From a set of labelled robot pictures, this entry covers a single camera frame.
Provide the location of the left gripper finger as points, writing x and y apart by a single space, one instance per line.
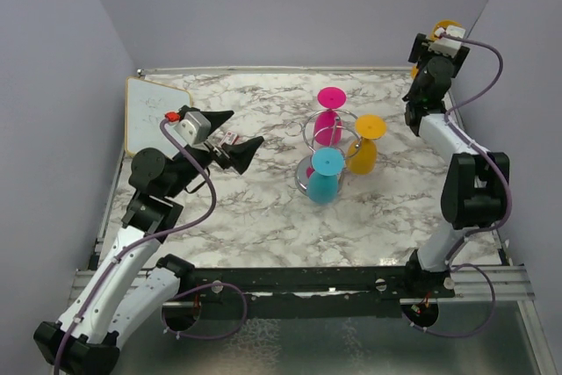
217 119
241 155

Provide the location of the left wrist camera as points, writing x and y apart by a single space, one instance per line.
193 127

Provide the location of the blue wine glass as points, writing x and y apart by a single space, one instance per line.
327 164

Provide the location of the small whiteboard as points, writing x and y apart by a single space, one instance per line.
146 104

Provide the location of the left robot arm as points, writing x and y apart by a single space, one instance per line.
89 336

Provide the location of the chrome wine glass rack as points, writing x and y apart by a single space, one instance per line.
295 128

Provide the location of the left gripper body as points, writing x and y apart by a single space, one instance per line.
207 153

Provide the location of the yellow wine glass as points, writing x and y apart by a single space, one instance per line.
443 23
362 154

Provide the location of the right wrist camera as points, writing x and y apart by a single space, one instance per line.
448 40

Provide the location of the red white eraser box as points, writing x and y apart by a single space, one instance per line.
230 138

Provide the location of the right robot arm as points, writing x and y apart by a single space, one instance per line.
476 196

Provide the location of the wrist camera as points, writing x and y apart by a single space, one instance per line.
193 127
448 40

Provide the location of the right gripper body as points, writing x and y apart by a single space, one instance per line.
421 55

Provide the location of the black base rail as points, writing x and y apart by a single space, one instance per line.
302 292

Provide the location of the pink wine glass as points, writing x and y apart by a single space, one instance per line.
328 116

